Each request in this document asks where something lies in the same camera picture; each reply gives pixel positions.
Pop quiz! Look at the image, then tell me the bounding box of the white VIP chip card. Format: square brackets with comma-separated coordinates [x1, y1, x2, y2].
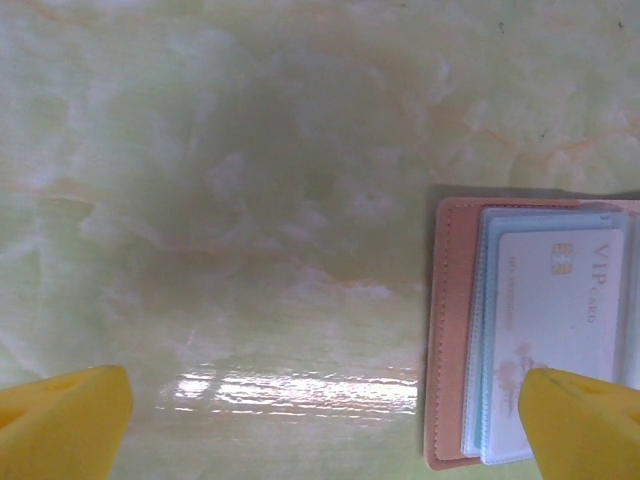
[492, 227, 627, 455]

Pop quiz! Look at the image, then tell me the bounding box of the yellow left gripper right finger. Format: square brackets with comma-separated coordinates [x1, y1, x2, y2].
[516, 367, 640, 480]

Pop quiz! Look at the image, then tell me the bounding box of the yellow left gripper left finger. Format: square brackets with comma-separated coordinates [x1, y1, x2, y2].
[0, 364, 134, 480]

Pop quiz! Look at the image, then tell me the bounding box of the pink leather card holder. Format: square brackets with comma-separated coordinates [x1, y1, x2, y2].
[422, 196, 640, 472]

